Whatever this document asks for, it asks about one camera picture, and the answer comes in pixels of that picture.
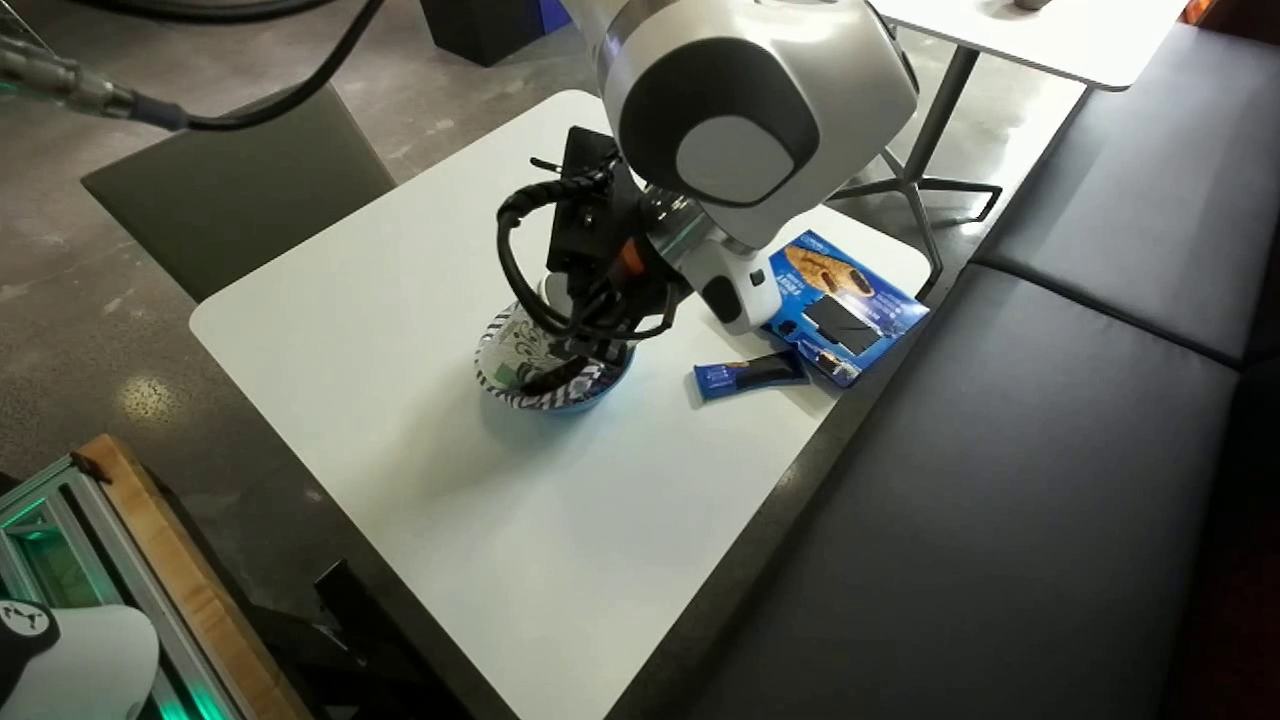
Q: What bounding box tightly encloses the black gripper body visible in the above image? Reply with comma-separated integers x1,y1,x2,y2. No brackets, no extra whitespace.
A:
544,124,690,316

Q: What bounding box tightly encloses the white patterned paper cup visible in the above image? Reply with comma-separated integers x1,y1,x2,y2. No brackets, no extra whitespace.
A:
503,316,563,386

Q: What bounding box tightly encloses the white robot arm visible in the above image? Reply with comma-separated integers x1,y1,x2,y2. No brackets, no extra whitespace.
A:
517,0,922,358

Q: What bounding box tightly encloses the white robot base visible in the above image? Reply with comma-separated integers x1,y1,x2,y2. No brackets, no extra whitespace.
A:
0,599,162,720

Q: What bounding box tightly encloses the patterned paper bowl with food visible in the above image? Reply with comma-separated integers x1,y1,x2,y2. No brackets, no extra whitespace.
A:
474,302,620,410

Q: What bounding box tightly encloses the blue plastic bowl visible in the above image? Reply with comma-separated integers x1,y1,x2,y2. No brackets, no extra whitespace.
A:
491,348,634,410

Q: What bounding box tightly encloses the small blue snack wrapper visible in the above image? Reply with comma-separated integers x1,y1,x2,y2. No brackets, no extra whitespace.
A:
692,351,804,400

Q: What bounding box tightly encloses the blue cookie box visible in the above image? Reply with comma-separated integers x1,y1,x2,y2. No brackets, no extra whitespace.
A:
770,231,928,386

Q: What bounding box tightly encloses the dark grey chair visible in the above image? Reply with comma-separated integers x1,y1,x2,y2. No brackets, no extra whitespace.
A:
83,89,398,299

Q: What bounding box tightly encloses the black bench seat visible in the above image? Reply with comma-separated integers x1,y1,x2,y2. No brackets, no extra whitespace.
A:
665,24,1280,720

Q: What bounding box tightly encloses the wooden plank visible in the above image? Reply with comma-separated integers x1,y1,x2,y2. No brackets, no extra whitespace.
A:
77,434,310,720

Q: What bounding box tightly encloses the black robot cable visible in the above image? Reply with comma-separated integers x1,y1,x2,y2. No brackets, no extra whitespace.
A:
0,0,394,135

